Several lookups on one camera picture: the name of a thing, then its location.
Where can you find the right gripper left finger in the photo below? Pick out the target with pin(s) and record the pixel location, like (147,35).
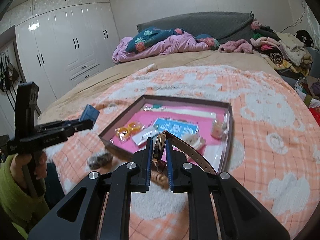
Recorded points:
(100,204)

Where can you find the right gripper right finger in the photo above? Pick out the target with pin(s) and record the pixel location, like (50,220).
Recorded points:
(219,206)

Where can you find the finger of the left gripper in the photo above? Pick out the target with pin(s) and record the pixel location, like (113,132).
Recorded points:
(55,125)
(72,127)

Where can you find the blue small packet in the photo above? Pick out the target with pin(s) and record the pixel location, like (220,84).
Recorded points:
(89,113)

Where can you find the black beads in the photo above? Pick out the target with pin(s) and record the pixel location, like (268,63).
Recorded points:
(99,159)

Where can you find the yellow rings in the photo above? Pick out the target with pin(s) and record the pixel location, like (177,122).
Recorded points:
(128,129)

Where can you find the large white hair claw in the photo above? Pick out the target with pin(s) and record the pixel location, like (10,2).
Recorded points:
(194,140)

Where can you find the translucent small hair claw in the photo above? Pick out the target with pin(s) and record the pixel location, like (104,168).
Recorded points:
(218,128)

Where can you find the green sleeve forearm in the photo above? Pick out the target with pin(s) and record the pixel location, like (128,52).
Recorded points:
(21,212)

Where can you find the beige bed sheet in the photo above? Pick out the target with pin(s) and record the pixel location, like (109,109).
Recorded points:
(90,89)

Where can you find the orange plaid cloud blanket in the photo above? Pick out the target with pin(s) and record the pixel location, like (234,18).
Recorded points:
(275,152)

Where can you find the white earring card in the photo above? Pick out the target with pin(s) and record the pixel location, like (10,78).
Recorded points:
(141,137)

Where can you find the white wardrobe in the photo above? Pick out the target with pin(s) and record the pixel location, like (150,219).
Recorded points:
(61,43)

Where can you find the dark shallow cardboard box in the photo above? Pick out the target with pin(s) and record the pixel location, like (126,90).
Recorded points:
(163,100)

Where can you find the purple floral duvet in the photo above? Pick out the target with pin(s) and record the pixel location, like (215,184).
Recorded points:
(153,41)

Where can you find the red plastic object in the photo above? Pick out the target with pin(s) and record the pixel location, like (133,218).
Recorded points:
(316,114)

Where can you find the bag of clothes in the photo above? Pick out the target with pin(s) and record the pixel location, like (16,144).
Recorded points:
(308,90)

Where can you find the pink fuzzy garment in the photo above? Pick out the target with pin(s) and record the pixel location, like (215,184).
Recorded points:
(239,46)

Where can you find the pile of folded clothes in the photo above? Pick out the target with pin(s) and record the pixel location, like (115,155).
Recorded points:
(289,56)

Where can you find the grey padded headboard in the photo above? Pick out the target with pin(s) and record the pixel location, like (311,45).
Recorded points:
(223,26)

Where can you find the black bag by curtain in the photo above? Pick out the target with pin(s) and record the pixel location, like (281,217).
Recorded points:
(305,37)

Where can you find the white striped curtain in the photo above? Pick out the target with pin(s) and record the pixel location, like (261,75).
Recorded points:
(310,24)

